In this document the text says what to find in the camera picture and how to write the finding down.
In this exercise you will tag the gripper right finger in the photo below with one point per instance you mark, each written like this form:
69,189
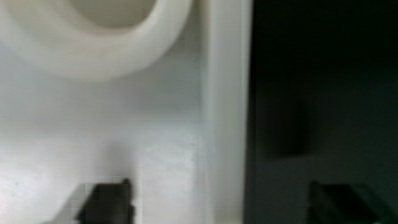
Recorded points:
344,204

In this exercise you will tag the white square tabletop tray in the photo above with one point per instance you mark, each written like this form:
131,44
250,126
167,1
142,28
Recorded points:
122,108

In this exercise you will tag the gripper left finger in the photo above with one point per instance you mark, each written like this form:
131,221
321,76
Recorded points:
106,207

